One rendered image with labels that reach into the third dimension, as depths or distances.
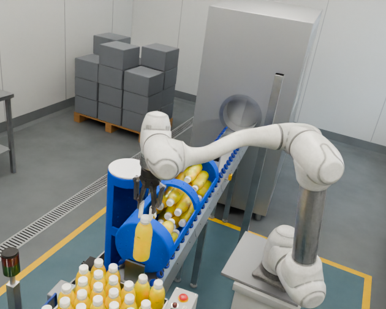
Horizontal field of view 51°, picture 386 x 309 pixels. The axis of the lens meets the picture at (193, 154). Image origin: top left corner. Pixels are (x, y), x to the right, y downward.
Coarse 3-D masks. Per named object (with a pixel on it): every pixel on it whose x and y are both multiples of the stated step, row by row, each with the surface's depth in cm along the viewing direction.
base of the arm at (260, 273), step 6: (258, 270) 195; (264, 270) 192; (252, 276) 194; (258, 276) 193; (264, 276) 192; (270, 276) 190; (276, 276) 189; (270, 282) 190; (276, 282) 190; (282, 288) 187
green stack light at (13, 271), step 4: (4, 268) 154; (8, 268) 154; (12, 268) 154; (16, 268) 155; (4, 272) 155; (8, 272) 155; (12, 272) 155; (16, 272) 156; (8, 276) 155; (12, 276) 156
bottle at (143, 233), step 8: (144, 224) 158; (136, 232) 160; (144, 232) 158; (152, 232) 161; (136, 240) 161; (144, 240) 159; (136, 248) 162; (144, 248) 161; (136, 256) 164; (144, 256) 163
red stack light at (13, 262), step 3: (18, 255) 155; (3, 258) 152; (12, 258) 153; (15, 258) 153; (18, 258) 155; (3, 261) 153; (6, 261) 152; (9, 261) 152; (12, 261) 153; (15, 261) 154; (18, 261) 156; (3, 264) 153; (6, 264) 153; (9, 264) 153; (12, 264) 153; (15, 264) 154
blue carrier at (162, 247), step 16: (192, 192) 222; (208, 192) 241; (144, 208) 198; (128, 224) 187; (160, 224) 188; (128, 240) 191; (160, 240) 185; (176, 240) 195; (128, 256) 195; (160, 256) 188
